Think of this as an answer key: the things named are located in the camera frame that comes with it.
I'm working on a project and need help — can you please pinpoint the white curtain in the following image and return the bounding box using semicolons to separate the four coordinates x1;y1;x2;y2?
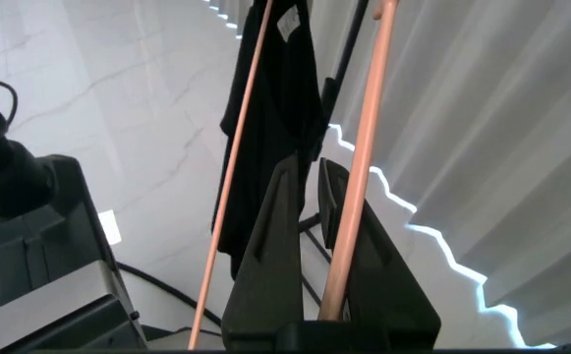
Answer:
200;0;571;348

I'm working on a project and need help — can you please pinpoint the black cable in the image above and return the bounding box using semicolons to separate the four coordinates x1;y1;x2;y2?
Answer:
115;260;225;328

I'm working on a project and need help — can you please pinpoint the pink clothes hanger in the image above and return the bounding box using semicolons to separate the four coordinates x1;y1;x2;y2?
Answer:
186;0;402;351

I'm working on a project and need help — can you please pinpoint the black garment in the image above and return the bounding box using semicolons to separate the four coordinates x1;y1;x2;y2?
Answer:
210;0;328;279

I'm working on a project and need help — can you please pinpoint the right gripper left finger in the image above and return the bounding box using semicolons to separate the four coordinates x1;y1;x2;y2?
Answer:
220;153;306;340

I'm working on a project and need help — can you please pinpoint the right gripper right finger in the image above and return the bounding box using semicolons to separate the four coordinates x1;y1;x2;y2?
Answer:
316;156;442;345

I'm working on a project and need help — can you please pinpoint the black clothes rack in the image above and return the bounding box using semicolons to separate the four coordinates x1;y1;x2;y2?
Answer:
298;0;371;306

